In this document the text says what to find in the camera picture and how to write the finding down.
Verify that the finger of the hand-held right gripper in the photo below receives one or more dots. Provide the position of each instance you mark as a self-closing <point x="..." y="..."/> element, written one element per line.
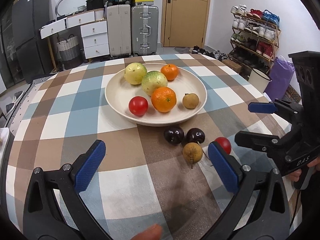
<point x="255" y="141"/>
<point x="262" y="107"/>

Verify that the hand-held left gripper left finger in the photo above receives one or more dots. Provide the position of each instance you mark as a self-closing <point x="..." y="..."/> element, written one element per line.
<point x="90" y="167"/>

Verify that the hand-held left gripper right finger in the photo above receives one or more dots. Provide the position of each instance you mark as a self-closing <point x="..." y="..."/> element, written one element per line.
<point x="223" y="167"/>

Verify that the small red tomato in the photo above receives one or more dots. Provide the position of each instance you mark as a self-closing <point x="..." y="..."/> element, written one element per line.
<point x="225" y="143"/>

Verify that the brown longan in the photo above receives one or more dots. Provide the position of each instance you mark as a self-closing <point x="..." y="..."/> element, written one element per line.
<point x="192" y="152"/>
<point x="190" y="100"/>

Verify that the dark red cherry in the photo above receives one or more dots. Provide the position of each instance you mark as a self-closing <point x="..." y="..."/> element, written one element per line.
<point x="195" y="135"/>
<point x="173" y="135"/>

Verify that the cream round plate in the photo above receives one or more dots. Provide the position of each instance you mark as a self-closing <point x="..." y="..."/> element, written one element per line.
<point x="118" y="97"/>

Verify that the large red tomato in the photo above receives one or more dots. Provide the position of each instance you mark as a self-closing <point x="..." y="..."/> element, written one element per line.
<point x="138" y="105"/>

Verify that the orange mandarin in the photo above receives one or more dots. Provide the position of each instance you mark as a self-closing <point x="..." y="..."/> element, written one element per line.
<point x="164" y="99"/>
<point x="169" y="72"/>

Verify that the yellow passion fruit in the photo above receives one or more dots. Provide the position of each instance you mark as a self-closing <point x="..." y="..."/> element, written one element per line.
<point x="135" y="73"/>

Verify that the green-yellow passion fruit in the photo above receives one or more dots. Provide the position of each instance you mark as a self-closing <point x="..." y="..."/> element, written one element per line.
<point x="154" y="82"/>

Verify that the person's right hand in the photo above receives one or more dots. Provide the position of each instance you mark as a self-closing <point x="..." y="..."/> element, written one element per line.
<point x="295" y="176"/>

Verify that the person's left hand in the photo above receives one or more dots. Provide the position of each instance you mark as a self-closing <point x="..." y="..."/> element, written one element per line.
<point x="150" y="233"/>

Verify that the white bucket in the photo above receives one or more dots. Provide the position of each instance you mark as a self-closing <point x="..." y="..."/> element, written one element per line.
<point x="258" y="80"/>

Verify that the patterned flat box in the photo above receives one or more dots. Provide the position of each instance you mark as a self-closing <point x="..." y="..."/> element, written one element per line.
<point x="293" y="93"/>

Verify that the purple bag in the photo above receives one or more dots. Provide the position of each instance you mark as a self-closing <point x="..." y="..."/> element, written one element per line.
<point x="280" y="77"/>

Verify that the brown cardboard box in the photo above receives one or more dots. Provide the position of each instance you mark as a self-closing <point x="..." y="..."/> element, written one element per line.
<point x="231" y="65"/>

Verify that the wooden shoe rack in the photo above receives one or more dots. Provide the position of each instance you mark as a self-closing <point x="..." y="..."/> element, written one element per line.
<point x="275" y="42"/>

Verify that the rows of sneakers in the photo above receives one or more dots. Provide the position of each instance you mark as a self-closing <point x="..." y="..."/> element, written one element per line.
<point x="262" y="32"/>

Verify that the pile of dark shoes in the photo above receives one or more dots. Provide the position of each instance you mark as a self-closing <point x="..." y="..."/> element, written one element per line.
<point x="210" y="53"/>

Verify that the grey seat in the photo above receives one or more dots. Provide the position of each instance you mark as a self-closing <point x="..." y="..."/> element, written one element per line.
<point x="3" y="142"/>

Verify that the patterned rug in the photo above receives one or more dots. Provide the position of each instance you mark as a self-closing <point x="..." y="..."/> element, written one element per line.
<point x="27" y="87"/>

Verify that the grey slippers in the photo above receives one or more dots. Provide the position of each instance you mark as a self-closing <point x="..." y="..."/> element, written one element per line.
<point x="17" y="96"/>

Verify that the woven laundry basket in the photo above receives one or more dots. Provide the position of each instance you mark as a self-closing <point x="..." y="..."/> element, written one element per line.
<point x="68" y="51"/>

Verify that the wooden door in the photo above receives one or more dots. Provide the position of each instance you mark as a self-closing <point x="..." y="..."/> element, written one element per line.
<point x="185" y="12"/>

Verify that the white drawer dresser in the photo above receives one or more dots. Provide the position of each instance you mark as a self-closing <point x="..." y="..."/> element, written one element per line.
<point x="95" y="40"/>

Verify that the beige suitcase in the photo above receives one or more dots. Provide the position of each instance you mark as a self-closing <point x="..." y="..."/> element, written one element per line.
<point x="119" y="30"/>

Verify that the silver suitcase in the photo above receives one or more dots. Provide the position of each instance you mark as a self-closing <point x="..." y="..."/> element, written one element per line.
<point x="145" y="30"/>

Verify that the dark glass cabinet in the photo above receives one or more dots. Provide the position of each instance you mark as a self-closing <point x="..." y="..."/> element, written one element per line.
<point x="7" y="42"/>

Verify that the black refrigerator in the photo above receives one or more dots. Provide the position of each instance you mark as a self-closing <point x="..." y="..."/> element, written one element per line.
<point x="30" y="30"/>

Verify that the striped small bowl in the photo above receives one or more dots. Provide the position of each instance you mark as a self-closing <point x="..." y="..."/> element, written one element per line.
<point x="81" y="8"/>

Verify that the black storage box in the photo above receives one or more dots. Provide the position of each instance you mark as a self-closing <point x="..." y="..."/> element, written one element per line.
<point x="96" y="4"/>

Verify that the oval metal hoop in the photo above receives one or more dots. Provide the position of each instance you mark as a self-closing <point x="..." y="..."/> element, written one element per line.
<point x="58" y="5"/>

